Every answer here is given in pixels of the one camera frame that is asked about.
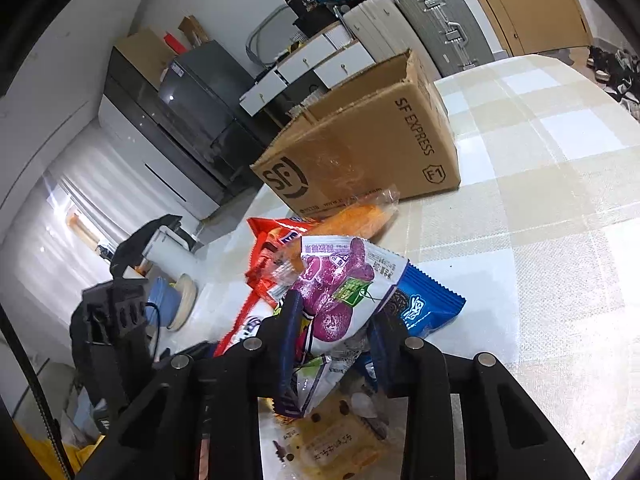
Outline black and white tall cabinet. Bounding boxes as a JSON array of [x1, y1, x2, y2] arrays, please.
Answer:
[[96, 45, 261, 221]]

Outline blue cup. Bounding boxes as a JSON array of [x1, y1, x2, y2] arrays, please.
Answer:
[[146, 276, 184, 332]]

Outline oval metal-framed mirror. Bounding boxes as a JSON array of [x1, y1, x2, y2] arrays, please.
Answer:
[[245, 4, 297, 67]]

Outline clear orange snack packet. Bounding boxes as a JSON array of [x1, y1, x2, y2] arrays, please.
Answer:
[[317, 186, 402, 242]]

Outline round wooden lid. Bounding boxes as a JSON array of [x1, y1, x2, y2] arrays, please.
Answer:
[[169, 272, 199, 332]]

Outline brown cardboard box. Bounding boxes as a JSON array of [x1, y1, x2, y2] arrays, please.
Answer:
[[250, 49, 462, 218]]

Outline row of shoes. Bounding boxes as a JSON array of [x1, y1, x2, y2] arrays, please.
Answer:
[[586, 44, 640, 122]]

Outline silver hard-shell suitcase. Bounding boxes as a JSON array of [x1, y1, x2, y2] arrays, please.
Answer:
[[394, 0, 495, 79]]

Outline purple and white snack packet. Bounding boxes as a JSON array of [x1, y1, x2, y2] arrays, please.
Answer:
[[287, 235, 411, 358]]

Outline white sheer curtain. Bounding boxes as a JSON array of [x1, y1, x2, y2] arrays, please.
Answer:
[[0, 160, 166, 411]]

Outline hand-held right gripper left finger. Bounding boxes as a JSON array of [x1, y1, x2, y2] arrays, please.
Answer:
[[75, 290, 306, 480]]

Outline yellow cookie packet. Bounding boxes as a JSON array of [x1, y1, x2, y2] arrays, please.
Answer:
[[271, 394, 392, 480]]

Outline cream hard-shell suitcase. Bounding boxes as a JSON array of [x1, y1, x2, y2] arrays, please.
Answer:
[[341, 0, 437, 82]]

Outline yellow shirt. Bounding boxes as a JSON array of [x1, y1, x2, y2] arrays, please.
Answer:
[[14, 419, 107, 480]]

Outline small open brown carton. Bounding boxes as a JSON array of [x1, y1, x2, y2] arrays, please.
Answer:
[[179, 16, 212, 47]]

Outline white dresser with drawers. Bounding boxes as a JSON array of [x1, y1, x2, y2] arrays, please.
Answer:
[[239, 24, 377, 117]]

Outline grey refrigerator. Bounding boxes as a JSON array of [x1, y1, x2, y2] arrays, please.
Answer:
[[159, 40, 263, 162]]

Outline red and white snack packet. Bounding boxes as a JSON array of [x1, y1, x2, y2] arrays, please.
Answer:
[[215, 287, 283, 357]]

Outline blue snack packet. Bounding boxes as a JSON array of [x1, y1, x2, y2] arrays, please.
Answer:
[[382, 262, 467, 339]]

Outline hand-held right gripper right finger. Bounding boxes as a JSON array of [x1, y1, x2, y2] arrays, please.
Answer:
[[369, 315, 591, 480]]

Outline wooden door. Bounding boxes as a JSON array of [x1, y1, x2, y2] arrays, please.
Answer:
[[452, 0, 594, 57]]

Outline white cylindrical appliance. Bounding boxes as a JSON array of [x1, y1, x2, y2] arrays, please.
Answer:
[[142, 226, 202, 283]]

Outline plain storage carton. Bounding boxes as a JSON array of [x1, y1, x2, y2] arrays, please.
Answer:
[[116, 27, 177, 87]]

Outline red flat package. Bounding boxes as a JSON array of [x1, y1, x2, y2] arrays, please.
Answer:
[[162, 32, 189, 56]]

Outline white ribbed basket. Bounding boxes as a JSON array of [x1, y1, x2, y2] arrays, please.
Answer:
[[321, 24, 357, 45]]

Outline black printed bag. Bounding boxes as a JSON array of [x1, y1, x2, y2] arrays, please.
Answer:
[[281, 0, 337, 30]]

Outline green and white snack packet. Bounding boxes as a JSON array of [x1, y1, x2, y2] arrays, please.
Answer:
[[294, 352, 362, 417]]

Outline large red snack packet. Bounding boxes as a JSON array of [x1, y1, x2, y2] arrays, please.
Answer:
[[244, 216, 322, 307]]

